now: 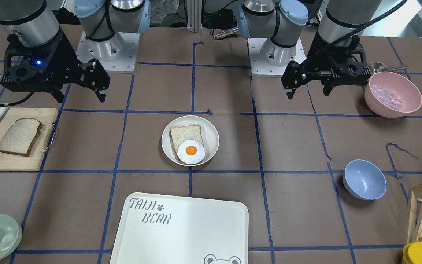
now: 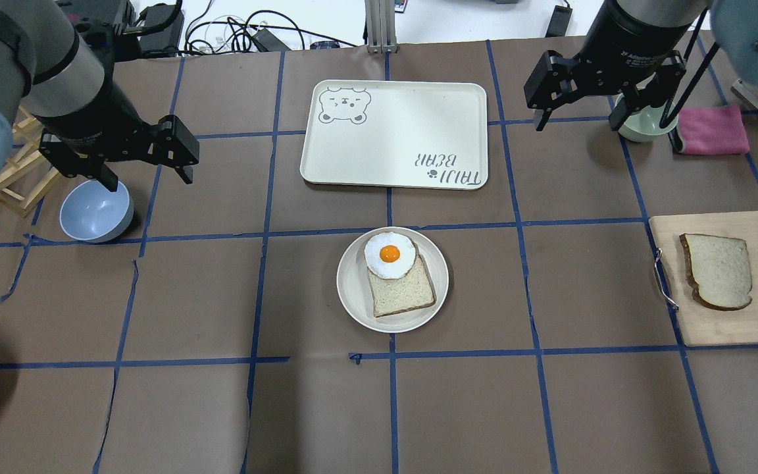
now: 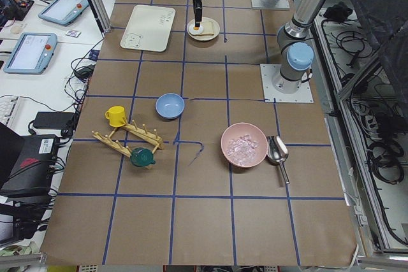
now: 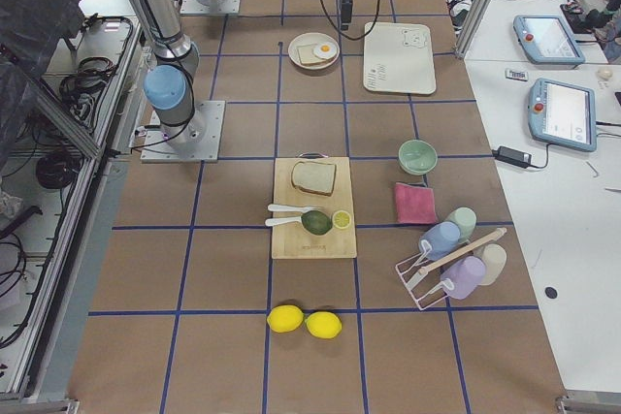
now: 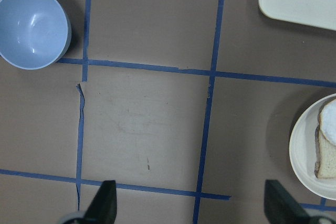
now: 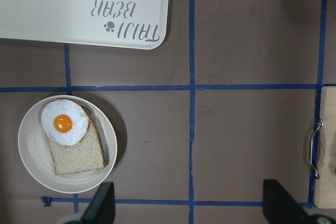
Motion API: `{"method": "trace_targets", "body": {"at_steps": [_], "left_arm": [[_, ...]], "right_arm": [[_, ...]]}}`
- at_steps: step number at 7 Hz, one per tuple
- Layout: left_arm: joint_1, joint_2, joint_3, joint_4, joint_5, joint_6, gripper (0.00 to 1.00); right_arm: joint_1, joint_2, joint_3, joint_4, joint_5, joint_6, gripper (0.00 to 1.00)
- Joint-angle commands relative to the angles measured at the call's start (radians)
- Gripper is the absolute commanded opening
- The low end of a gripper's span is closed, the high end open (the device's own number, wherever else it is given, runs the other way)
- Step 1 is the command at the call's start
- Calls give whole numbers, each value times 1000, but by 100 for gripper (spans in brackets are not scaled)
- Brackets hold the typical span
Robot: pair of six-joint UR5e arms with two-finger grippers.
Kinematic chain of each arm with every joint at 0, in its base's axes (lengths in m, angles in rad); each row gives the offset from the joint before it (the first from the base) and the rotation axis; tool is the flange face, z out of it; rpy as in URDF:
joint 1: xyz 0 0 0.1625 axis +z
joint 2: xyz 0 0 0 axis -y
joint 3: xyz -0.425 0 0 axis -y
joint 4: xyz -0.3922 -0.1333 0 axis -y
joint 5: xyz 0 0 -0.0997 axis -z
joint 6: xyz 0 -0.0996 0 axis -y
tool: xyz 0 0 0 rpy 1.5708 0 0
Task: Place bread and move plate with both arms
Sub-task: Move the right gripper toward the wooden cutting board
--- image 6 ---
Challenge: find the bottom bread slice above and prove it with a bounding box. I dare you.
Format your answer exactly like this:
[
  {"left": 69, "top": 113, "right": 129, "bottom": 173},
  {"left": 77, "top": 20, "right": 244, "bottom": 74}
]
[{"left": 47, "top": 118, "right": 108, "bottom": 176}]

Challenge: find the fried egg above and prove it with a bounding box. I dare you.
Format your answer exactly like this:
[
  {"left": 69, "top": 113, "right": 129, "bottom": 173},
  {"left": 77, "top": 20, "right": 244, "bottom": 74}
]
[{"left": 41, "top": 99, "right": 89, "bottom": 146}]

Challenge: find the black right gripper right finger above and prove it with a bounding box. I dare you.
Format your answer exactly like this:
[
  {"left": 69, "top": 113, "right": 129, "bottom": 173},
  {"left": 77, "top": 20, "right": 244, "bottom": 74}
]
[{"left": 262, "top": 179, "right": 331, "bottom": 224}]

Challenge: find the cream bear serving tray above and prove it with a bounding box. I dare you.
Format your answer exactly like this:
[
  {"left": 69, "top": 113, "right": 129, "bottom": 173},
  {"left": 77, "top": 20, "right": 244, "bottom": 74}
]
[{"left": 1, "top": 0, "right": 169, "bottom": 50}]

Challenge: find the wooden cutting board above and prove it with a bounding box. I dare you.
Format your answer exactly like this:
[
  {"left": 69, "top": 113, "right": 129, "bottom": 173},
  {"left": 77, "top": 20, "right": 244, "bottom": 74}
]
[{"left": 308, "top": 86, "right": 335, "bottom": 209}]

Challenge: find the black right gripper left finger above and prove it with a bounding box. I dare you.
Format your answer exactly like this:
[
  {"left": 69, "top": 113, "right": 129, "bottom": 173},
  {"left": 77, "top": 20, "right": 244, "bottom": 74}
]
[{"left": 80, "top": 182, "right": 116, "bottom": 224}]

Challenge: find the round white plate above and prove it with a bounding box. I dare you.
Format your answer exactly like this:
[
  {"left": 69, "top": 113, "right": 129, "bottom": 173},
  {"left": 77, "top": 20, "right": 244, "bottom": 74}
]
[{"left": 18, "top": 95, "right": 118, "bottom": 194}]

